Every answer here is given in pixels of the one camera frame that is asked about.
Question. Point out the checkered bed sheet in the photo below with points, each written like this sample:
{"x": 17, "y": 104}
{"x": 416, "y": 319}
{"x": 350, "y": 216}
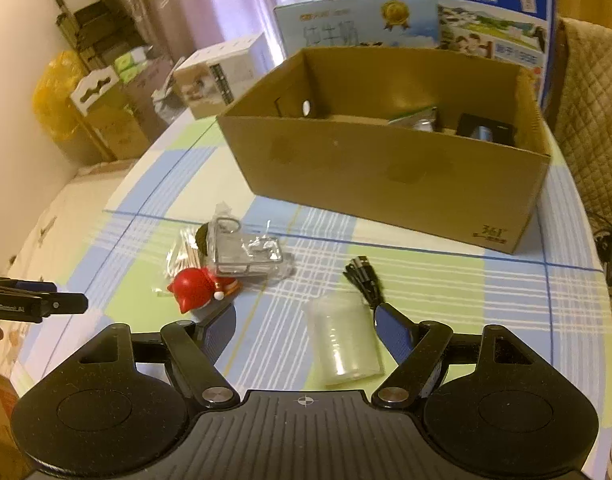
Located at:
{"x": 108, "y": 236}

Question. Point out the black folding cart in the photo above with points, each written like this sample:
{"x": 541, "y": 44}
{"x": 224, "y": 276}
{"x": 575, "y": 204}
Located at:
{"x": 99, "y": 33}

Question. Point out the bag of cotton swabs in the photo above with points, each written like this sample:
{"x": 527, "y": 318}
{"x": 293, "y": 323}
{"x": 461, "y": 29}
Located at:
{"x": 183, "y": 254}

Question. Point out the white appliance product box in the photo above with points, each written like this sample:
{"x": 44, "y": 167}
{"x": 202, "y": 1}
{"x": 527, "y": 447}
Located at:
{"x": 214, "y": 77}

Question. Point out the light blue milk carton box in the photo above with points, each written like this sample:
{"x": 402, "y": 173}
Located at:
{"x": 346, "y": 23}

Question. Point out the brown knitted hair scrunchie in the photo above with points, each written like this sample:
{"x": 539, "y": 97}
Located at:
{"x": 203, "y": 239}

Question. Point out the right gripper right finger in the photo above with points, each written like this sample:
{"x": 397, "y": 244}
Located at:
{"x": 417, "y": 349}

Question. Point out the yellow plastic bag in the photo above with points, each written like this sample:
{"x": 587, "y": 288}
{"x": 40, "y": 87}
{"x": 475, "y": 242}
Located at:
{"x": 53, "y": 108}

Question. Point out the dark blue milk carton box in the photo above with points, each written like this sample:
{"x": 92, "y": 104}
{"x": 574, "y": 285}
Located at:
{"x": 515, "y": 31}

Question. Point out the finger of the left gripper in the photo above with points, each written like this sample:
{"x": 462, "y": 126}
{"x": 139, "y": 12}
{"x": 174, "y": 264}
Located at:
{"x": 13, "y": 286}
{"x": 66, "y": 303}

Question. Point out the translucent plastic cup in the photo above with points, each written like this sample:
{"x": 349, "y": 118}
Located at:
{"x": 343, "y": 339}

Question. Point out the black product box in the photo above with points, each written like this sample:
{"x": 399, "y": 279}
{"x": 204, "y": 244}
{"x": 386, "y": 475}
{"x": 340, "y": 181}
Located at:
{"x": 485, "y": 129}

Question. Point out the quilted beige chair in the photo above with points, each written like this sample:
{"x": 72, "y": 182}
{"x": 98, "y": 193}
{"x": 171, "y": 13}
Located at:
{"x": 579, "y": 109}

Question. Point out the green tissue pack stack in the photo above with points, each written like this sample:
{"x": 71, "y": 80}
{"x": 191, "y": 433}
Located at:
{"x": 129, "y": 65}

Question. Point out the clear plastic bag with clips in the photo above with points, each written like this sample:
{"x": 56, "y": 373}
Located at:
{"x": 234, "y": 251}

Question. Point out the red toy figure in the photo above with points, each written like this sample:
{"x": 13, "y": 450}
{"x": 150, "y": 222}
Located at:
{"x": 195, "y": 288}

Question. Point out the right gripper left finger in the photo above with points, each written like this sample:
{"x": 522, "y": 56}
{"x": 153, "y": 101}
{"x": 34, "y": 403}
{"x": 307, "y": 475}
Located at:
{"x": 193, "y": 348}

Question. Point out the brown cardboard carton left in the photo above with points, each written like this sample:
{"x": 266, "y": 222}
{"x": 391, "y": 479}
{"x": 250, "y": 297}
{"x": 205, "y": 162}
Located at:
{"x": 106, "y": 108}

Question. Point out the brown cardboard box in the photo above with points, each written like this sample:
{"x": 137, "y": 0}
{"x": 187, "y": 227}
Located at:
{"x": 315, "y": 131}

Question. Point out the open box of clutter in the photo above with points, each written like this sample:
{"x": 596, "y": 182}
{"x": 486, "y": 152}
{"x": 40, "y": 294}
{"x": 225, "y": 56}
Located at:
{"x": 154, "y": 102}

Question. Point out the silver foil pouch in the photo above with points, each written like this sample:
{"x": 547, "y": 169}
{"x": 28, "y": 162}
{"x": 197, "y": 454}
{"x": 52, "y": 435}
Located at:
{"x": 424, "y": 119}

